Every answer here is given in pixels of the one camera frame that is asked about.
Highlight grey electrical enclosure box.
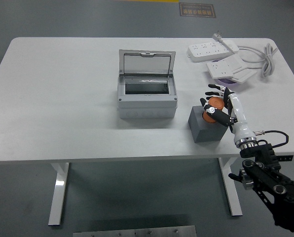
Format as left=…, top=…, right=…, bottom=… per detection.
left=117, top=74, right=179, bottom=119

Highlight short white power strip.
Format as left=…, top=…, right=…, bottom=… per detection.
left=206, top=54, right=244, bottom=79

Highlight orange cylindrical battery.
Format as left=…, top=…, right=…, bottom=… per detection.
left=202, top=96, right=225, bottom=123

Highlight long white power strip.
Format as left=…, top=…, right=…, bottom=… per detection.
left=186, top=41, right=239, bottom=62

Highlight white table leg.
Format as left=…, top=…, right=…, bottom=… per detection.
left=218, top=157, right=243, bottom=217
left=47, top=162, right=70, bottom=226

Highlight flat white socket plates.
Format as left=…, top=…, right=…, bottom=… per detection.
left=232, top=65, right=257, bottom=83

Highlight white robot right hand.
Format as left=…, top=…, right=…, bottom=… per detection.
left=200, top=83, right=257, bottom=144

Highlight transparent hinged box lid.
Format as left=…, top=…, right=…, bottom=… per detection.
left=118, top=49, right=177, bottom=76

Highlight white power plug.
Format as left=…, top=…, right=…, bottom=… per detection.
left=212, top=31, right=239, bottom=53

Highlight grey block with round hole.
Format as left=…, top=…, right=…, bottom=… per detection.
left=188, top=105, right=230, bottom=143

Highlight purple round disc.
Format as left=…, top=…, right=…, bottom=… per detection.
left=212, top=58, right=239, bottom=86

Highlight brown floor sign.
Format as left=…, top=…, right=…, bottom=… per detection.
left=179, top=2, right=216, bottom=18

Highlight coiled white power cable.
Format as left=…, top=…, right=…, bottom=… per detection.
left=237, top=43, right=279, bottom=79

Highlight grey metal plate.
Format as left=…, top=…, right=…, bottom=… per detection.
left=73, top=225, right=197, bottom=237

